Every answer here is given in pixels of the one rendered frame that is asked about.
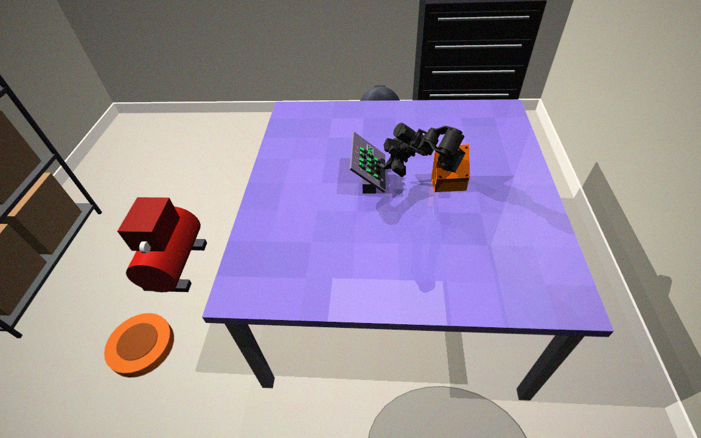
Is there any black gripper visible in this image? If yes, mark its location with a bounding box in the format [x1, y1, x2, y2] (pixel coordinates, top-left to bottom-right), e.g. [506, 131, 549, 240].
[384, 142, 415, 177]

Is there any dark grey switch panel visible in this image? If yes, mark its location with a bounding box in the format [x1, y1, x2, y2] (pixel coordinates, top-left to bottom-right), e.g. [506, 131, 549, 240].
[349, 132, 386, 193]

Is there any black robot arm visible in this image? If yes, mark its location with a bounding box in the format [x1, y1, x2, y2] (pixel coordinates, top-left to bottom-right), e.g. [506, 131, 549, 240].
[383, 122, 465, 172]

